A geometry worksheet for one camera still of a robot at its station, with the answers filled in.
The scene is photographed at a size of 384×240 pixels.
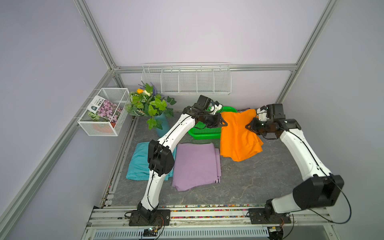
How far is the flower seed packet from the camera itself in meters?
0.72

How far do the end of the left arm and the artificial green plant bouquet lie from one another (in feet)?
0.56

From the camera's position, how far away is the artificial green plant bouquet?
769 millimetres

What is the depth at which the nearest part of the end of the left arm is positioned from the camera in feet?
2.16
